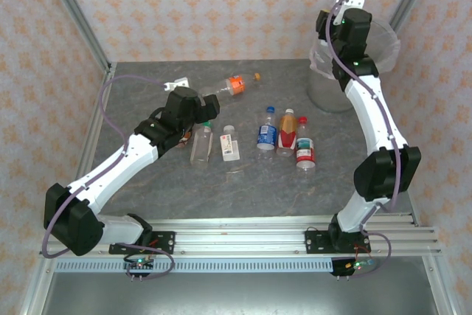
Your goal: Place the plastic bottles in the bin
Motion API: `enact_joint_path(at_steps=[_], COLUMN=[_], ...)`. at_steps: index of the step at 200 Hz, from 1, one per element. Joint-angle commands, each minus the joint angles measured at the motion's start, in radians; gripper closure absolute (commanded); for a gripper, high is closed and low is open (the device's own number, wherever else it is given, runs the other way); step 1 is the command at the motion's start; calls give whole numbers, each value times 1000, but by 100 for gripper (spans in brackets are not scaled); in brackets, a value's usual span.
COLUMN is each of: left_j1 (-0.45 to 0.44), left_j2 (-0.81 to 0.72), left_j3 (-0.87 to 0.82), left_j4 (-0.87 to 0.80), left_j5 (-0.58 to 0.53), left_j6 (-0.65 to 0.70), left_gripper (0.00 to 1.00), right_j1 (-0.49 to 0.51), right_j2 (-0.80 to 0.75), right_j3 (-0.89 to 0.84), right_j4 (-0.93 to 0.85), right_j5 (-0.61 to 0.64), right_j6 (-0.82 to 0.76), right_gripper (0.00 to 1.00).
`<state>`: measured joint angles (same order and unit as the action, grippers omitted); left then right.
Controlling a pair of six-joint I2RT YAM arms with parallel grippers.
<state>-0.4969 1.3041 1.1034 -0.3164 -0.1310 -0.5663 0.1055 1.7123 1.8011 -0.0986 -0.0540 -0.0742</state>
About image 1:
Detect orange label plastic bottle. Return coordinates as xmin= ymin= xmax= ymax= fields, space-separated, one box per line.
xmin=198 ymin=72 xmax=262 ymax=105

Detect white label clear bottle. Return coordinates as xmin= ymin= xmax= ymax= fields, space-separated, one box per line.
xmin=220 ymin=125 xmax=243 ymax=163

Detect green cap clear bottle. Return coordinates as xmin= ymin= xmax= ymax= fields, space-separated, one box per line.
xmin=190 ymin=120 xmax=215 ymax=165

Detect blue label plastic bottle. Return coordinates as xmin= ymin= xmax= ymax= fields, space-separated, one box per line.
xmin=256 ymin=105 xmax=278 ymax=152

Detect amber bottle red white label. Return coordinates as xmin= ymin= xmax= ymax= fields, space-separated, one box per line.
xmin=275 ymin=108 xmax=299 ymax=157

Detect red cap teal label bottle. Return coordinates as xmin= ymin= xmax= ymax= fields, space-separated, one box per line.
xmin=294 ymin=116 xmax=316 ymax=173

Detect clear plastic bin liner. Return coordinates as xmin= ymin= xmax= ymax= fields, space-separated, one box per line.
xmin=308 ymin=21 xmax=402 ymax=82

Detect clear plastic bin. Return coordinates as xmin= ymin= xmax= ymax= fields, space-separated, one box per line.
xmin=308 ymin=21 xmax=401 ymax=114

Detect left controller circuit board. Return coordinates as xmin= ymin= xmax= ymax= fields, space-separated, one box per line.
xmin=123 ymin=257 xmax=155 ymax=271

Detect controller circuit board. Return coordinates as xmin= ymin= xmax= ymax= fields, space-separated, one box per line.
xmin=123 ymin=257 xmax=155 ymax=271
xmin=331 ymin=257 xmax=377 ymax=277

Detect grey metal panel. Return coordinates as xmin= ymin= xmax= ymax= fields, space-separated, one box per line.
xmin=38 ymin=272 xmax=440 ymax=315

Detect right controller circuit board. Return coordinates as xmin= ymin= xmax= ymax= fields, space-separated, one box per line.
xmin=331 ymin=257 xmax=377 ymax=277

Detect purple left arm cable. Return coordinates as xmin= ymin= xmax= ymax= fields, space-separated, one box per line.
xmin=41 ymin=74 xmax=175 ymax=282

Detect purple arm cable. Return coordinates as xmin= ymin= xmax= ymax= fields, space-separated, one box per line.
xmin=324 ymin=0 xmax=401 ymax=279
xmin=41 ymin=74 xmax=175 ymax=282

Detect aluminium table side rail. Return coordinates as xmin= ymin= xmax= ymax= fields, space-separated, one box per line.
xmin=72 ymin=62 xmax=118 ymax=187
xmin=403 ymin=191 xmax=422 ymax=226

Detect aluminium slotted mounting rail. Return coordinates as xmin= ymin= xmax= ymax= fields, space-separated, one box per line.
xmin=38 ymin=215 xmax=443 ymax=257

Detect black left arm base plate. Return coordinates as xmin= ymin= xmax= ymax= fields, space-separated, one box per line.
xmin=108 ymin=231 xmax=176 ymax=256

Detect red black power wires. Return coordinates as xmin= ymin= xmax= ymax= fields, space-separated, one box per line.
xmin=139 ymin=235 xmax=163 ymax=259
xmin=352 ymin=240 xmax=372 ymax=259

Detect grey slotted cable duct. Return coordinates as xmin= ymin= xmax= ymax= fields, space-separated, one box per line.
xmin=55 ymin=258 xmax=335 ymax=274

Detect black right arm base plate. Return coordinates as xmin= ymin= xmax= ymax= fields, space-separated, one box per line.
xmin=305 ymin=229 xmax=373 ymax=256

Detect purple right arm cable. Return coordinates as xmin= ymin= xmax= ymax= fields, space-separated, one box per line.
xmin=324 ymin=0 xmax=401 ymax=279

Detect aluminium lower frame rail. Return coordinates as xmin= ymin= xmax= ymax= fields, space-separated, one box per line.
xmin=20 ymin=255 xmax=56 ymax=315
xmin=422 ymin=255 xmax=457 ymax=315

